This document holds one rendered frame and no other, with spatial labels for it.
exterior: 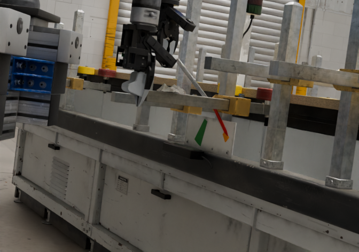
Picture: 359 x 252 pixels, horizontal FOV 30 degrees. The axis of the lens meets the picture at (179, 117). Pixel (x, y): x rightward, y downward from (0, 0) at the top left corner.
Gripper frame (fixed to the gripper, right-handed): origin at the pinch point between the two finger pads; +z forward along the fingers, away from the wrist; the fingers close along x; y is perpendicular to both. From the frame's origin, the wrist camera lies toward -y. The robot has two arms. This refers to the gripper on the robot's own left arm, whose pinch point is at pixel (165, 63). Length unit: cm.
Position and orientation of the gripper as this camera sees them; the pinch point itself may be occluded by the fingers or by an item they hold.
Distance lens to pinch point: 213.2
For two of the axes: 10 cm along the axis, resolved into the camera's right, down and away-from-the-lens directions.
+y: -7.8, -1.4, 6.2
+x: -6.2, -0.4, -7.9
